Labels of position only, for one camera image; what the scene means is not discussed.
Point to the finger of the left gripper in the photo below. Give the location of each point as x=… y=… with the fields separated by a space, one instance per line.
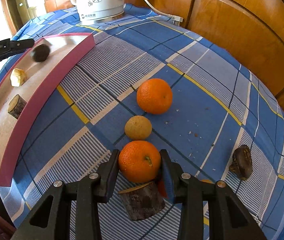
x=22 y=44

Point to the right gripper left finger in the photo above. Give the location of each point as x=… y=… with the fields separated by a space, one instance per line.
x=50 y=217

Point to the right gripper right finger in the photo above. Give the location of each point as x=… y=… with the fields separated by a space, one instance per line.
x=228 y=217

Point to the dark round avocado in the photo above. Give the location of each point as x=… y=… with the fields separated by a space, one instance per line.
x=40 y=53

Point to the orange tangerine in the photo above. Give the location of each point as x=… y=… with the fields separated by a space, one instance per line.
x=139 y=161
x=154 y=96

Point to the yellow fruit piece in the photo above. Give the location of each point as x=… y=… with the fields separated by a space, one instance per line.
x=18 y=77

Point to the pink rimmed white tray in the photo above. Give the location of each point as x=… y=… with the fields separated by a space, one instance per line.
x=66 y=50

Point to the small yellow round fruit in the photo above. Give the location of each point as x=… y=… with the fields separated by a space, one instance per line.
x=207 y=181

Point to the wooden glass door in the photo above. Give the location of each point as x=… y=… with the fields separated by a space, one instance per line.
x=18 y=12

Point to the dark flat water caltrop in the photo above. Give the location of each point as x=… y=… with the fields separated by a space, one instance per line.
x=242 y=164

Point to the small red tomato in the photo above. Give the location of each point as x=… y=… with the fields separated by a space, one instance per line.
x=161 y=188

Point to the tan round longan fruit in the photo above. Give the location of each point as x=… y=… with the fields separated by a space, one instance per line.
x=138 y=127

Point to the blue plaid tablecloth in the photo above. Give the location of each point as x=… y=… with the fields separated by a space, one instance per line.
x=218 y=105

